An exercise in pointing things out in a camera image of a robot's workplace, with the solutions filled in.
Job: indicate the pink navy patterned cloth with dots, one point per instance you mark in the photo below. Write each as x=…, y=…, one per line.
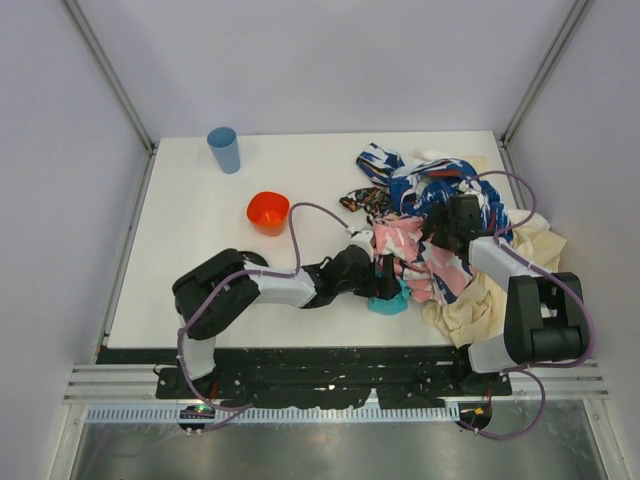
x=431, y=273

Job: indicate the aluminium frame post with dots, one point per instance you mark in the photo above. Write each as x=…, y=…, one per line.
x=572, y=21
x=81, y=23

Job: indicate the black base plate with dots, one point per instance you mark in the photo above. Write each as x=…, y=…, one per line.
x=326, y=378

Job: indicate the white slotted cable duct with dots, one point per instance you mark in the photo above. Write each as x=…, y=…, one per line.
x=370, y=412

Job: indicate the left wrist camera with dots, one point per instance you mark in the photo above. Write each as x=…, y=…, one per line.
x=364, y=239

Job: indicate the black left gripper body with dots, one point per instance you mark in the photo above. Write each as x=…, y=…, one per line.
x=382, y=282

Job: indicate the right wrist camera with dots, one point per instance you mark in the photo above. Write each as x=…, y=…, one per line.
x=469, y=187

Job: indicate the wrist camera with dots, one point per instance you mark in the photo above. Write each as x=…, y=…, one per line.
x=469, y=187
x=364, y=239

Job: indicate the left aluminium frame post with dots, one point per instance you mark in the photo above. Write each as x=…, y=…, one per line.
x=81, y=23

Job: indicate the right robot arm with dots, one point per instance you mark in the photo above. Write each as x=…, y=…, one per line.
x=546, y=323

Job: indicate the aluminium front rail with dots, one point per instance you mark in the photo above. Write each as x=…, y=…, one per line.
x=120, y=383

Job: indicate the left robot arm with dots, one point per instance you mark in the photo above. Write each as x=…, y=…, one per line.
x=212, y=296

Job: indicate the orange plastic bowl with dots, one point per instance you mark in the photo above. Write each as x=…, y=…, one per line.
x=268, y=212

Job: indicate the right aluminium frame post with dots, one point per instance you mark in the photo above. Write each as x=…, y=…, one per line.
x=572, y=21

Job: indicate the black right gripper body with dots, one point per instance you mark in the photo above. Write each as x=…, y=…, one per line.
x=439, y=232

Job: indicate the turquoise cloth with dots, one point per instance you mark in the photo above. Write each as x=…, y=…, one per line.
x=394, y=306

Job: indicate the black round disc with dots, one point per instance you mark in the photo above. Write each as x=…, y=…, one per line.
x=254, y=258

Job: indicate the black orange patterned cloth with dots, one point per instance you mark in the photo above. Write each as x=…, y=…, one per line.
x=374, y=201

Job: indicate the blue white red patterned cloth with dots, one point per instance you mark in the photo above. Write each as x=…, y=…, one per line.
x=414, y=189

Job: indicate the cream yellow cloth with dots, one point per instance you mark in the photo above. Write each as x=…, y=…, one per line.
x=478, y=313

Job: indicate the light blue plastic cup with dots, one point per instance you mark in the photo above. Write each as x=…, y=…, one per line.
x=222, y=142

